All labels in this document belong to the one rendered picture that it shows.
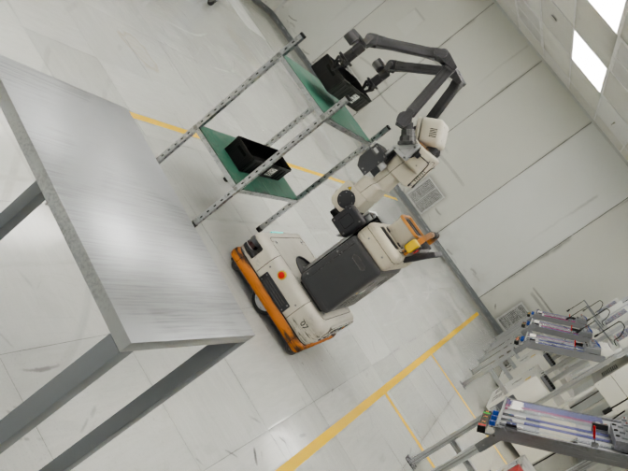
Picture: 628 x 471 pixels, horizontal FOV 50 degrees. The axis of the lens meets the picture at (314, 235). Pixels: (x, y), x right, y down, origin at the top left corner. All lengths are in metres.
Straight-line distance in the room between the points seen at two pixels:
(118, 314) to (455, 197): 9.86
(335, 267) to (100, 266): 2.40
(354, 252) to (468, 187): 7.45
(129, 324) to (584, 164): 9.93
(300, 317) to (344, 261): 0.38
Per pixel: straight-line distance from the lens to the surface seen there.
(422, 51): 3.65
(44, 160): 1.39
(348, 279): 3.55
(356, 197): 3.71
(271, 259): 3.65
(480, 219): 10.84
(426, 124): 3.67
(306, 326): 3.60
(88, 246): 1.29
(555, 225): 10.78
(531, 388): 6.79
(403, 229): 3.64
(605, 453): 3.55
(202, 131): 3.76
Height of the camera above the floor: 1.45
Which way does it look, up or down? 15 degrees down
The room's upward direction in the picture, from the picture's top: 53 degrees clockwise
